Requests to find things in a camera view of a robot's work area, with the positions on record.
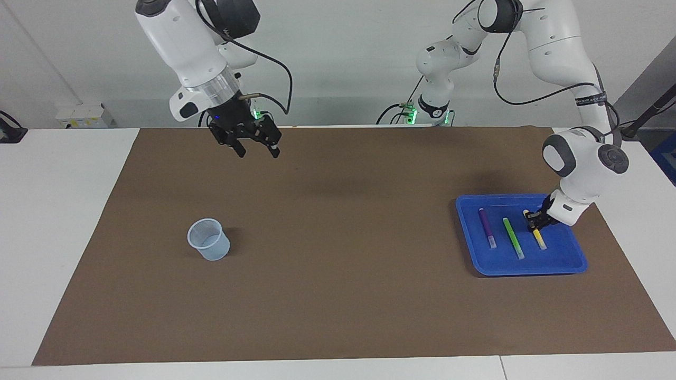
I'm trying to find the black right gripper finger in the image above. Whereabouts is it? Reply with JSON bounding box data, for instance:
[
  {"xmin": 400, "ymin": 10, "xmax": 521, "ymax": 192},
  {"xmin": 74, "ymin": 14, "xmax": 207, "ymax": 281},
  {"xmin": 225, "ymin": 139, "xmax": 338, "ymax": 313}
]
[
  {"xmin": 253, "ymin": 115, "xmax": 282, "ymax": 158},
  {"xmin": 210, "ymin": 127, "xmax": 247, "ymax": 158}
]

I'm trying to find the yellow pen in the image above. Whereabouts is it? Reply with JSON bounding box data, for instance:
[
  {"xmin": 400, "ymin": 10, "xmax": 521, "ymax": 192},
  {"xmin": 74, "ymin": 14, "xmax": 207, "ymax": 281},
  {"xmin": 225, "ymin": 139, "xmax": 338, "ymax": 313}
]
[{"xmin": 523, "ymin": 210, "xmax": 548, "ymax": 251}]

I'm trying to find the green pen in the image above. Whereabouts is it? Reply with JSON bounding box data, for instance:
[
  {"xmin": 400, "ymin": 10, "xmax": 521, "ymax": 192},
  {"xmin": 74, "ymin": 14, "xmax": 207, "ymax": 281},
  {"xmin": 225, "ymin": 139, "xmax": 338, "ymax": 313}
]
[{"xmin": 502, "ymin": 217, "xmax": 525, "ymax": 260}]

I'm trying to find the purple pen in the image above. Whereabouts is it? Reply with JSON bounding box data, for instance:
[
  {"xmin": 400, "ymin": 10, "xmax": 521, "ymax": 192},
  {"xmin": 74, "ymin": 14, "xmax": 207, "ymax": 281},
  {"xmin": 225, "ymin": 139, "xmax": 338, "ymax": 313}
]
[{"xmin": 478, "ymin": 208, "xmax": 497, "ymax": 250}]

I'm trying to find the blue plastic tray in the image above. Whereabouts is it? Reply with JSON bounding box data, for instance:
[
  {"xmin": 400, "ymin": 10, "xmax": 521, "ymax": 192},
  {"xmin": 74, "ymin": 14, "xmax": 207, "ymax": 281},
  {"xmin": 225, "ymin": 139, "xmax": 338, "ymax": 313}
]
[{"xmin": 455, "ymin": 194, "xmax": 588, "ymax": 277}]

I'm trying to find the translucent plastic cup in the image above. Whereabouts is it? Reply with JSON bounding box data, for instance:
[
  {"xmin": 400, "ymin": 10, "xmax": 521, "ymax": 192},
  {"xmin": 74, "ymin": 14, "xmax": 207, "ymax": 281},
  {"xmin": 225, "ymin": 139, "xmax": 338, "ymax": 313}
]
[{"xmin": 187, "ymin": 218, "xmax": 231, "ymax": 261}]

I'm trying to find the black stand pole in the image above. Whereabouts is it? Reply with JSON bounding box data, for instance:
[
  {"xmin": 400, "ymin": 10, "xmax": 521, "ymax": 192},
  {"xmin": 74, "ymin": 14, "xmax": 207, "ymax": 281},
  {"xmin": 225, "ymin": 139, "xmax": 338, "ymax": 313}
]
[{"xmin": 619, "ymin": 83, "xmax": 676, "ymax": 139}]

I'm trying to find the blue crate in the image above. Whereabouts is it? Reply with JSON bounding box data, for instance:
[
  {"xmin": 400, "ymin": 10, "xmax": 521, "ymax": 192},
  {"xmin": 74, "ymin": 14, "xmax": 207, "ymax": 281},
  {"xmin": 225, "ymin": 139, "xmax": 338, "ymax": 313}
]
[{"xmin": 651, "ymin": 132, "xmax": 676, "ymax": 186}]

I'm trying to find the white box with yellow labels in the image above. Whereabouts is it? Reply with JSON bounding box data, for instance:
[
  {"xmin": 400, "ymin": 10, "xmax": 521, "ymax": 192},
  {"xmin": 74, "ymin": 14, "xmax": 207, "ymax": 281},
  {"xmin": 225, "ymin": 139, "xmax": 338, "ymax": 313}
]
[{"xmin": 55, "ymin": 103, "xmax": 115, "ymax": 129}]

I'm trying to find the brown table mat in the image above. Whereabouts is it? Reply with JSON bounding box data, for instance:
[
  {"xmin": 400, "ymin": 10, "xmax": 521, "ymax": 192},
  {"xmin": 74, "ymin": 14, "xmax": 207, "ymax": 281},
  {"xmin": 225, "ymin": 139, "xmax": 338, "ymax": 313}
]
[{"xmin": 32, "ymin": 126, "xmax": 676, "ymax": 366}]

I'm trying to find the black left arm base cable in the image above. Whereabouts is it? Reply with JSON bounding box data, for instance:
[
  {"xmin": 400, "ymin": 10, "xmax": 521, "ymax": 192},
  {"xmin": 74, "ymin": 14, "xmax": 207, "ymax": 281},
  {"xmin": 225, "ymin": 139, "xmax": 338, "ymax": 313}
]
[{"xmin": 376, "ymin": 77, "xmax": 426, "ymax": 126}]

